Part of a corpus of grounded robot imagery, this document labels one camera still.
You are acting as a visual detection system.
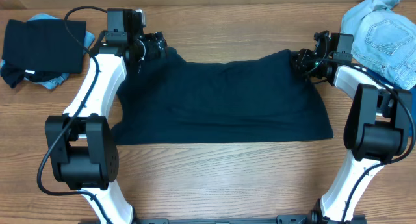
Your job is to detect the black t-shirt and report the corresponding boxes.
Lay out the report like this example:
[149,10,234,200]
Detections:
[112,48,333,145]

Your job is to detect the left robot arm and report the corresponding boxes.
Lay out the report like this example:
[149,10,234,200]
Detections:
[36,8,167,223]

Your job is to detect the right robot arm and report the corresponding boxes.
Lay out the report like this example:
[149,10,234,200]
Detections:
[277,31,415,224]

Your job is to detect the crumpled light denim jeans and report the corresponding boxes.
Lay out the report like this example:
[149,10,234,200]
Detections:
[341,0,415,90]

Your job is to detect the dark blue garment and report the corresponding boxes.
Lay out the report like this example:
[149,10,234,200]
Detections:
[367,69,415,136]

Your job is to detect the folded black shirt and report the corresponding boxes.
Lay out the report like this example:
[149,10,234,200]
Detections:
[2,19,86,73]

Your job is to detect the black garment under stack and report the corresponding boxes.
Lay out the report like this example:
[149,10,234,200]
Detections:
[1,63,69,90]

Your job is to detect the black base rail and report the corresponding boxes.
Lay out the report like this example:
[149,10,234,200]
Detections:
[77,214,367,224]

